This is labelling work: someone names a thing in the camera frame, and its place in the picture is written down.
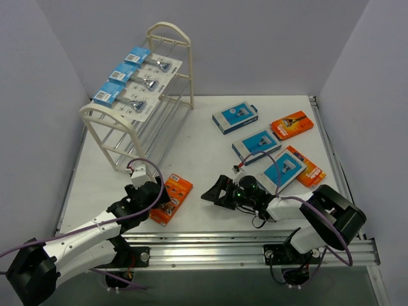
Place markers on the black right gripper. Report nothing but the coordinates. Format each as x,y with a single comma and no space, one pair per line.
228,192

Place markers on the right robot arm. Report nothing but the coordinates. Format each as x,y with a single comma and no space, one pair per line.
333,220

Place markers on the lower blue Harry's box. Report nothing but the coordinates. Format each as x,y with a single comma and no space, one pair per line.
263,140

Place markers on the blue harry's box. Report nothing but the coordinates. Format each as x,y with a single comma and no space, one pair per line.
235,117
276,177
263,140

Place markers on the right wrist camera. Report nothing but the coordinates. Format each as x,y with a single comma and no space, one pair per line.
239,173

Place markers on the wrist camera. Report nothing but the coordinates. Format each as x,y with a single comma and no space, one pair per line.
239,173
138,176

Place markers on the upper blue Harry's box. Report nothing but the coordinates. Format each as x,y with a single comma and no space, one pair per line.
235,117

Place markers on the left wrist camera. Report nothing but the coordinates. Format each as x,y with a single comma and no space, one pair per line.
138,176

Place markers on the blue Gillette razor blister pack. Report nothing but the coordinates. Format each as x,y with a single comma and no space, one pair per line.
144,59

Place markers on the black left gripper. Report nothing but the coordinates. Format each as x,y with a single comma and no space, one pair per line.
159,194

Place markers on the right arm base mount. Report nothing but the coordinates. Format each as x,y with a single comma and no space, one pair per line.
279,254

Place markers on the aluminium rail frame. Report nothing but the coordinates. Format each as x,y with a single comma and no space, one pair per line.
201,236

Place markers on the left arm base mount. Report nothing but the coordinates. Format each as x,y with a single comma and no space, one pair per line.
134,257

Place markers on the orange Gillette Fusion box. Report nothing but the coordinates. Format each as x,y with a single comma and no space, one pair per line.
177,189

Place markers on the cream metal-rod shelf rack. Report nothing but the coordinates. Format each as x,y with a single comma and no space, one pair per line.
121,139

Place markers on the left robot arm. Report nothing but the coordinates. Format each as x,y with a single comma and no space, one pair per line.
40,266

